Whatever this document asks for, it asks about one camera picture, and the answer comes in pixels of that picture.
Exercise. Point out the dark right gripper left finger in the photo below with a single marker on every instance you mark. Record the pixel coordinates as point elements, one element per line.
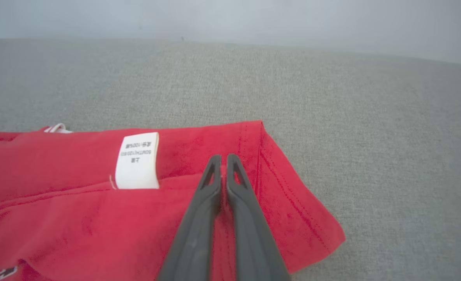
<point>193,242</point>

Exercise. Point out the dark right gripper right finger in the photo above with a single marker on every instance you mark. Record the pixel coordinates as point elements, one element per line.
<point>254,242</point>

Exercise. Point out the red basketball jersey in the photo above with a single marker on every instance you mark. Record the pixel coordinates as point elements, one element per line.
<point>78,218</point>

